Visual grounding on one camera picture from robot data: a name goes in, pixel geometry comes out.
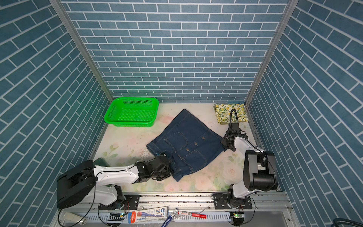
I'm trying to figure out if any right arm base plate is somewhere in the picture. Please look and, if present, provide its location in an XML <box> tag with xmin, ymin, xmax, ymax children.
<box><xmin>211</xmin><ymin>193</ymin><xmax>252</xmax><ymax>210</ymax></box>

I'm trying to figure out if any blue marker pen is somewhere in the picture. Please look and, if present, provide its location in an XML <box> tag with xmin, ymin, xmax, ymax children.
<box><xmin>161</xmin><ymin>208</ymin><xmax>179</xmax><ymax>227</ymax></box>

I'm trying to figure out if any green plastic basket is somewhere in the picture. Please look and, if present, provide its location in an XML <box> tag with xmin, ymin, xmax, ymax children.
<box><xmin>104</xmin><ymin>97</ymin><xmax>159</xmax><ymax>127</ymax></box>

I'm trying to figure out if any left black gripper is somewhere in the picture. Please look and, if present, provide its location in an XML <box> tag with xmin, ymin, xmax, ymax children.
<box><xmin>151</xmin><ymin>164</ymin><xmax>177</xmax><ymax>182</ymax></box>

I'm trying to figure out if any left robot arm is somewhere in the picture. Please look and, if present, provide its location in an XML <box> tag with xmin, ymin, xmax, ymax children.
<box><xmin>57</xmin><ymin>156</ymin><xmax>173</xmax><ymax>210</ymax></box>

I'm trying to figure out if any black cable bottom right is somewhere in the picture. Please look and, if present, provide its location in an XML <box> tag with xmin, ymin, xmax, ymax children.
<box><xmin>331</xmin><ymin>217</ymin><xmax>363</xmax><ymax>227</ymax></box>

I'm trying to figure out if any red marker pen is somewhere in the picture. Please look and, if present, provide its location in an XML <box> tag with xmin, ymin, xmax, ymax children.
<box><xmin>178</xmin><ymin>211</ymin><xmax>207</xmax><ymax>219</ymax></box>

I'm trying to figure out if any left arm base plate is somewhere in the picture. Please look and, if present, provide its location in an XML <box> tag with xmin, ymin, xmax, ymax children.
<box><xmin>98</xmin><ymin>194</ymin><xmax>140</xmax><ymax>211</ymax></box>

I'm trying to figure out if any aluminium rail frame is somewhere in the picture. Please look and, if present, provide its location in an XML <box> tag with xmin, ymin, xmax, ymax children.
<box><xmin>51</xmin><ymin>192</ymin><xmax>299</xmax><ymax>227</ymax></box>

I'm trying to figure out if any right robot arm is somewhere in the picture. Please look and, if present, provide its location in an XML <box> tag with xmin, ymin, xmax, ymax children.
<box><xmin>221</xmin><ymin>123</ymin><xmax>278</xmax><ymax>201</ymax></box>

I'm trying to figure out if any dark green sponge block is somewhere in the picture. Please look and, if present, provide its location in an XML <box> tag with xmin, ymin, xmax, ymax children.
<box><xmin>93</xmin><ymin>158</ymin><xmax>110</xmax><ymax>167</ymax></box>

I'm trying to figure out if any grey tape roll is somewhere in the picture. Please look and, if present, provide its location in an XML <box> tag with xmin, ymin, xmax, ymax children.
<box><xmin>63</xmin><ymin>212</ymin><xmax>88</xmax><ymax>225</ymax></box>

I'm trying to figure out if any yellow floral skirt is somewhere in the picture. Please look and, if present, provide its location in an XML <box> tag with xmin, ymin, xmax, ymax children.
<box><xmin>214</xmin><ymin>104</ymin><xmax>249</xmax><ymax>124</ymax></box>

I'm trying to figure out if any dark navy skirt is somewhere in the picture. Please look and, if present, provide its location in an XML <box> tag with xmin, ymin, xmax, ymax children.
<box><xmin>146</xmin><ymin>109</ymin><xmax>226</xmax><ymax>182</ymax></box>

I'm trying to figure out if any red blue toothpaste box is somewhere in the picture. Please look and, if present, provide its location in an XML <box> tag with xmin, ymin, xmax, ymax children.
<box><xmin>127</xmin><ymin>206</ymin><xmax>168</xmax><ymax>224</ymax></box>

